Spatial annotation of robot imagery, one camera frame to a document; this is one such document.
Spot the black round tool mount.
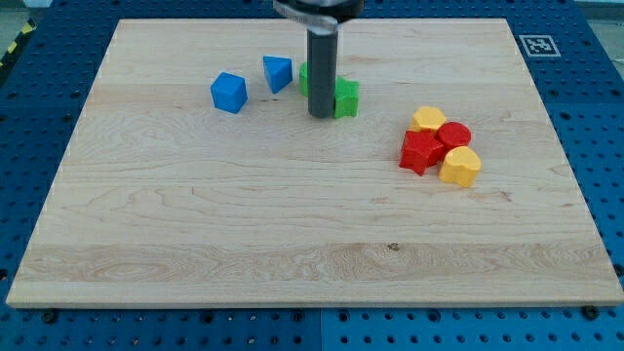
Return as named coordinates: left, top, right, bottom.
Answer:
left=272, top=0, right=365, bottom=34

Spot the red circle block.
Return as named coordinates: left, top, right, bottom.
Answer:
left=435, top=122, right=472, bottom=151

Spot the blue triangle block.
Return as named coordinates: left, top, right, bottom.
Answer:
left=262, top=56, right=293, bottom=94

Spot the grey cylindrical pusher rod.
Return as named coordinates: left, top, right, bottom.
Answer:
left=307, top=29, right=338, bottom=118

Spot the white fiducial marker tag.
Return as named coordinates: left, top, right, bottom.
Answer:
left=519, top=34, right=561, bottom=58

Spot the red star block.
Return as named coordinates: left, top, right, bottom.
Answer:
left=399, top=131, right=445, bottom=176

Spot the wooden board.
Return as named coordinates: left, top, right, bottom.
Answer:
left=7, top=19, right=623, bottom=309

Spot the yellow hexagon block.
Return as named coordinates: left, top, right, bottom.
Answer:
left=409, top=105, right=447, bottom=136

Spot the green round block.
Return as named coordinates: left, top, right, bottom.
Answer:
left=298, top=61, right=308, bottom=97

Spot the blue cube block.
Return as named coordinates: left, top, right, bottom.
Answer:
left=211, top=72, right=248, bottom=114

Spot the yellow black hazard tape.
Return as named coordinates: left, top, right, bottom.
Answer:
left=1, top=18, right=37, bottom=70

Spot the green star block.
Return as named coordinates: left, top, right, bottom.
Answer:
left=334, top=77, right=360, bottom=119

